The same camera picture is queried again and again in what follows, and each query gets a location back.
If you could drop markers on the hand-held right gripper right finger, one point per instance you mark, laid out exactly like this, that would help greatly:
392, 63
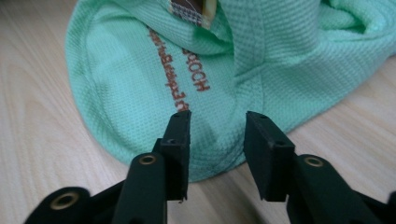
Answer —
267, 155

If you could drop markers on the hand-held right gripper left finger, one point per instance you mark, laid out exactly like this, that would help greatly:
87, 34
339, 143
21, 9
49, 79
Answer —
177, 149

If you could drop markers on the mint green shirt striped collar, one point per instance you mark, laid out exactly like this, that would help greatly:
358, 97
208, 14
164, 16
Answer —
218, 68

